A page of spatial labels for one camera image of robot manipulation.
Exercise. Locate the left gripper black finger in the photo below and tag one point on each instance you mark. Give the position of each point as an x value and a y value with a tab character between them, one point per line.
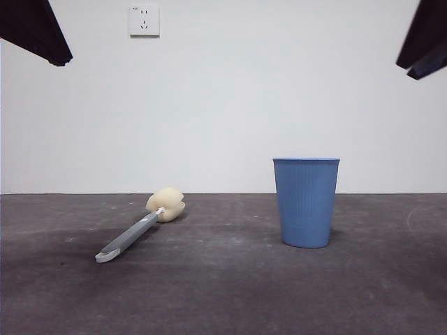
31	31

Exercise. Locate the blue ribbed plastic cup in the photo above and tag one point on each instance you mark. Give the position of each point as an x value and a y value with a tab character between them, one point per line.
305	202

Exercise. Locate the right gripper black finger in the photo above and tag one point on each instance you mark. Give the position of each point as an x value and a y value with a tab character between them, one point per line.
426	31
433	59

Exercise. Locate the white wall socket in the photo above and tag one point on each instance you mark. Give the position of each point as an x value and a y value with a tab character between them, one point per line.
144	21

